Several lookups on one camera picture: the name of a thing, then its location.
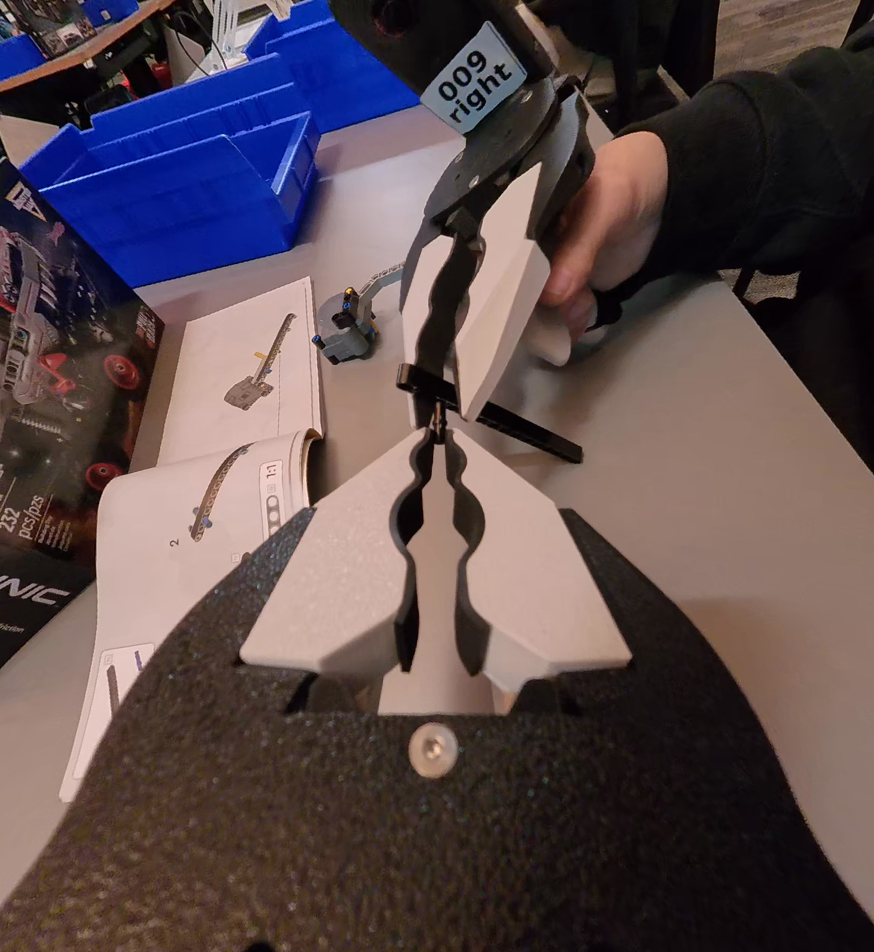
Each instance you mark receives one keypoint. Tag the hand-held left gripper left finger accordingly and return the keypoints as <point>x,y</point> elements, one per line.
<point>332,580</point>

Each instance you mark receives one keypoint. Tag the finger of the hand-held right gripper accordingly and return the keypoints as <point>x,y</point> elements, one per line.
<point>507,297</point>
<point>416,297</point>

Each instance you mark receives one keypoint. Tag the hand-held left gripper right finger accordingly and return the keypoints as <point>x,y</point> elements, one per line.
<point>541,587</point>

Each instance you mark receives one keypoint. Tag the black toy pin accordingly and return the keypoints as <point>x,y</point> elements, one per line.
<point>438,422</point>

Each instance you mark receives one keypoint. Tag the black toy beam with holes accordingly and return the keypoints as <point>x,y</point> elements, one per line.
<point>541,439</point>

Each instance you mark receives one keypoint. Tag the person's right forearm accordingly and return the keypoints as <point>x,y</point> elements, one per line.
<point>764,163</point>

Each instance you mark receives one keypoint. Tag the person's right hand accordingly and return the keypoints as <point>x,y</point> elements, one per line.
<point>615,208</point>

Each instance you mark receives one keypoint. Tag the grey toy assembly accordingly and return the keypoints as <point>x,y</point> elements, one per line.
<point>347,335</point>

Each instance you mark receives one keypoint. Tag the blue plastic bin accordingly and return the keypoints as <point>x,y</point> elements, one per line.
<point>169,223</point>
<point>347,82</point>
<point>206,97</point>

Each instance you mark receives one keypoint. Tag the white instruction booklet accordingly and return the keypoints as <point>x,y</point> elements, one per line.
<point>243,357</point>

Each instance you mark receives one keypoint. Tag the white stand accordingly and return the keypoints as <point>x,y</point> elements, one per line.
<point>228,37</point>

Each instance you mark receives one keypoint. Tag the black toy set box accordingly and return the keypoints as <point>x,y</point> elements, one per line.
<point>35,372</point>

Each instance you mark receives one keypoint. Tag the person's black sweater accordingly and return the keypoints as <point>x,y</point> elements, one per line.
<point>868,372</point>

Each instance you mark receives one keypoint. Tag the wooden background table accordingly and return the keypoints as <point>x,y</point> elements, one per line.
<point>72,50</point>

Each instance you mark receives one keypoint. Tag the small blue bin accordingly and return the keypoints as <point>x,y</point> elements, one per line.
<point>9,58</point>

